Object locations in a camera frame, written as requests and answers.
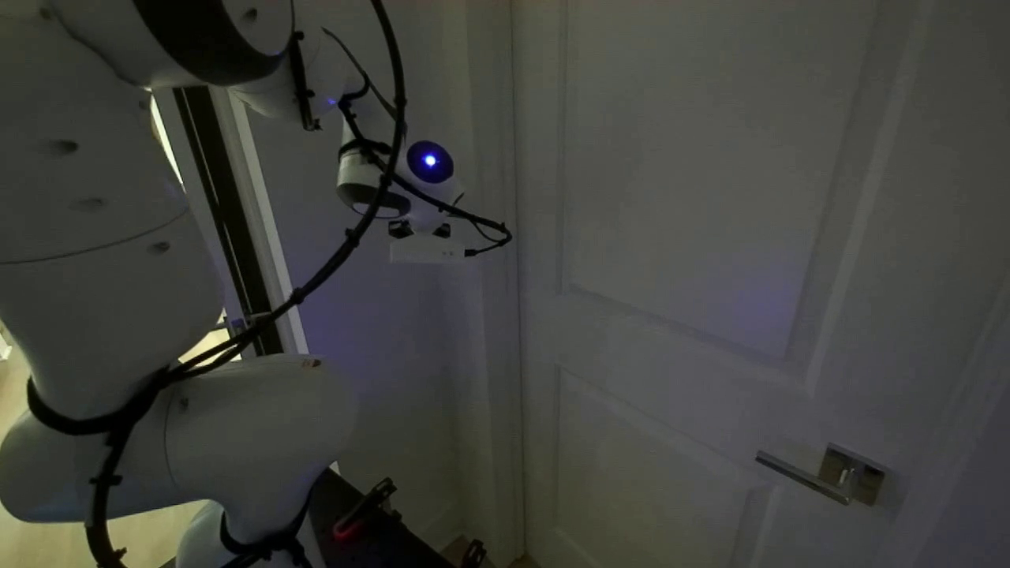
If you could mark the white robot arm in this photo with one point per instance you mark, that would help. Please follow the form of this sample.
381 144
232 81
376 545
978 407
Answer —
110 285

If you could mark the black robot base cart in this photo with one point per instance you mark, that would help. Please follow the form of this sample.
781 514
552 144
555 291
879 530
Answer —
362 527

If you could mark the white panel door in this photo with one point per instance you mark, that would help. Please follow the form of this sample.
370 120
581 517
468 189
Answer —
756 226

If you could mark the black sliding door frame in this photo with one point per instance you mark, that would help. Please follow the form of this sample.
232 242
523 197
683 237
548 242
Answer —
235 223

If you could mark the silver door lever handle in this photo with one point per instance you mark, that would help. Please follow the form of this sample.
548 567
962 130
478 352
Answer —
842 475

